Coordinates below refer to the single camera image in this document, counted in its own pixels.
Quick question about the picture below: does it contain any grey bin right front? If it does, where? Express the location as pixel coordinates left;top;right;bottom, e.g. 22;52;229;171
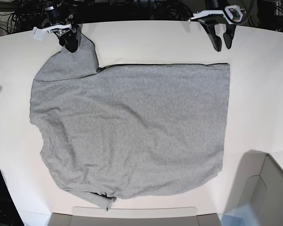
219;151;283;226

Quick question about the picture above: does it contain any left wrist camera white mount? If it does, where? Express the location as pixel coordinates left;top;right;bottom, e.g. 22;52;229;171
188;5;243;25

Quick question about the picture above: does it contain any grey tray front centre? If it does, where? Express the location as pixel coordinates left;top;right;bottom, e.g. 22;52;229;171
48;207;221;226

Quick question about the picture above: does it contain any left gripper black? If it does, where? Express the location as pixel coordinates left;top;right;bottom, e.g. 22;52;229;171
200;0;236;51

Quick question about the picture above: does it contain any grey T-shirt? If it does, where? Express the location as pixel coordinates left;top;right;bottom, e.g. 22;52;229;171
30;36;230;210

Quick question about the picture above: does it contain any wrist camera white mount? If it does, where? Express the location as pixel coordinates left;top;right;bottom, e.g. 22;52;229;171
32;23;72;40
188;5;243;25

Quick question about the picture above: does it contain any black cable bundle left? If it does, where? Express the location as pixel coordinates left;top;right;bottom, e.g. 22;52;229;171
0;0;48;36

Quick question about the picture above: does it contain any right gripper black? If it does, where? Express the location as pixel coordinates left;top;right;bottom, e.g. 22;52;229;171
45;0;83;53

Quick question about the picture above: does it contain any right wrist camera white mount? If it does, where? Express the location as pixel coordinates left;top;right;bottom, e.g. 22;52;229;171
32;23;72;40

